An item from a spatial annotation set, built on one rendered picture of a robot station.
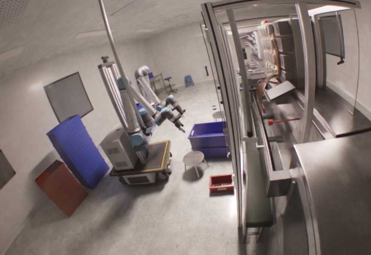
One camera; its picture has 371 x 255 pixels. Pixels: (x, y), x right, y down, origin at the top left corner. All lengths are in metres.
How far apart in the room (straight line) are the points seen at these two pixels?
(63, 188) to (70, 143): 0.76
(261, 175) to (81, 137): 2.65
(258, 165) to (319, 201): 0.77
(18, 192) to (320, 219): 4.19
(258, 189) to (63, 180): 2.63
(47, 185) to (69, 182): 0.40
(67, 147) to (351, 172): 2.97
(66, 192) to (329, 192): 2.94
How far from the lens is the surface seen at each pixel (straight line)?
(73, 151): 2.76
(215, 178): 2.01
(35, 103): 4.01
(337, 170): 0.68
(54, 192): 2.78
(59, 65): 4.45
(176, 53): 7.16
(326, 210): 0.56
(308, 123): 0.83
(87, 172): 2.92
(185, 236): 1.78
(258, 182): 1.11
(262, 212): 0.98
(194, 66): 7.02
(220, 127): 2.48
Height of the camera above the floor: 1.62
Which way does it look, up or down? 24 degrees down
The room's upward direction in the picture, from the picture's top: 17 degrees counter-clockwise
